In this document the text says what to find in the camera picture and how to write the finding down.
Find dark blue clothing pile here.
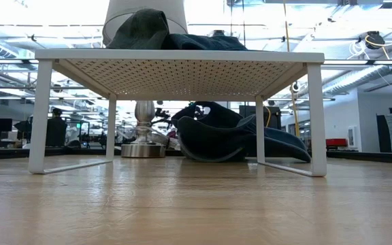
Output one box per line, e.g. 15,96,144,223
170,101,257,163

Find white perforated metal shelf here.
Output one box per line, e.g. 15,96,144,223
28,48,328,178

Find red bin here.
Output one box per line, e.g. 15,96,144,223
325,137,349,149

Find person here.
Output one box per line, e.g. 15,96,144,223
45,108,69,148

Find dark green cap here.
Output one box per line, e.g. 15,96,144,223
105,7,171,50

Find black ceiling cord reel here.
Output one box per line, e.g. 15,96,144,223
363,30,382,50

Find yellow ceiling cable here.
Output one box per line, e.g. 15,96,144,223
364,33,392,95

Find silver lamp base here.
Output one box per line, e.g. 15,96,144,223
120,100,167,159

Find black cabinet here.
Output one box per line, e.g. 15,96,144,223
238,105,282,133

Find navy blue cap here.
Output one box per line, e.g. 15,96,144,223
242,114,312,163
161,33,250,52

